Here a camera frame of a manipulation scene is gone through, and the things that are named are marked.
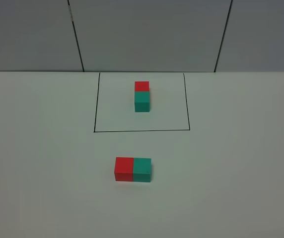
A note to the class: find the red template cube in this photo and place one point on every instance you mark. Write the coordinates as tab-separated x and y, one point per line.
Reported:
141	86

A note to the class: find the green template cube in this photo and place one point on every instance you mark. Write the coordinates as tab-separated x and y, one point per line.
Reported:
142	101

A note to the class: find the black outlined template sheet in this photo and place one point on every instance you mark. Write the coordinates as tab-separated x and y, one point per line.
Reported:
115	104

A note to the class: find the red cube block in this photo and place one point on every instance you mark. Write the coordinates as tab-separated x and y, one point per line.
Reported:
123	170

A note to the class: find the green cube block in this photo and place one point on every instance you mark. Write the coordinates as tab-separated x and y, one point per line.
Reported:
142	170

